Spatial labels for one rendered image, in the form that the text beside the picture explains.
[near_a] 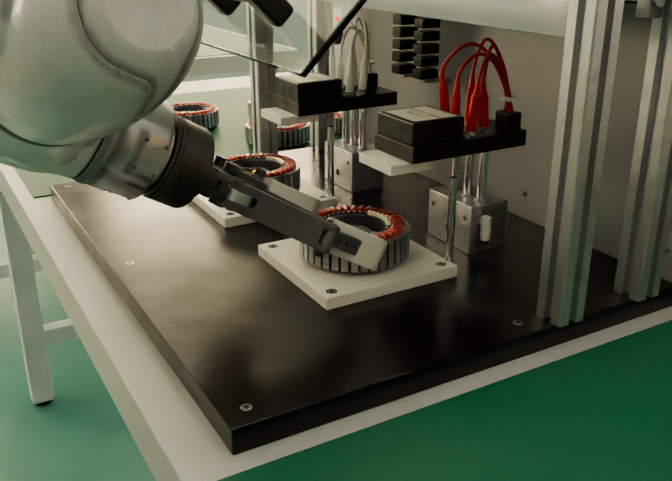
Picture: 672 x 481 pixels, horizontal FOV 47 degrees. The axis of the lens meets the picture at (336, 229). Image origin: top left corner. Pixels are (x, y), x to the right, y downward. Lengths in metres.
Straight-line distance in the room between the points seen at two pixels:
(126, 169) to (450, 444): 0.32
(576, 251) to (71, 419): 1.53
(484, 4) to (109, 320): 0.45
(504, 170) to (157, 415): 0.54
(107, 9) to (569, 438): 0.42
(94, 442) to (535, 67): 1.37
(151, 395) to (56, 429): 1.35
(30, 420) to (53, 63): 1.65
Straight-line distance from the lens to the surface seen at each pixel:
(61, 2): 0.42
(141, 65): 0.42
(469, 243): 0.83
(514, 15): 0.70
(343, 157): 1.02
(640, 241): 0.75
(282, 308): 0.71
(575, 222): 0.66
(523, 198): 0.95
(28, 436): 1.98
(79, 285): 0.84
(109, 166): 0.62
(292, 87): 0.96
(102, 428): 1.95
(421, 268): 0.76
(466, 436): 0.58
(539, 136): 0.91
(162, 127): 0.63
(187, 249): 0.85
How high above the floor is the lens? 1.09
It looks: 21 degrees down
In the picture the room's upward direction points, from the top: straight up
